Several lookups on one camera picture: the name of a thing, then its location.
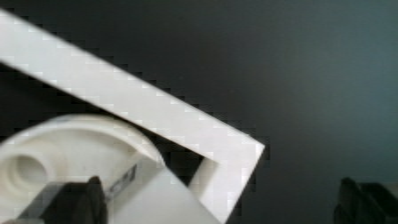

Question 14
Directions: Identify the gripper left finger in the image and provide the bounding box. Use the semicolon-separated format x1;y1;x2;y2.
23;177;108;224

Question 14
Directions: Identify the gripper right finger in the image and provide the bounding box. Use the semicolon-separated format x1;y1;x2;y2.
333;178;398;224

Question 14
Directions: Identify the white stool leg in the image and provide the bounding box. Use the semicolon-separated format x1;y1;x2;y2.
104;158;220;224

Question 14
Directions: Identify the white obstacle fence frame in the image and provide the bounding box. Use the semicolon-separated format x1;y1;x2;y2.
0;9;264;221

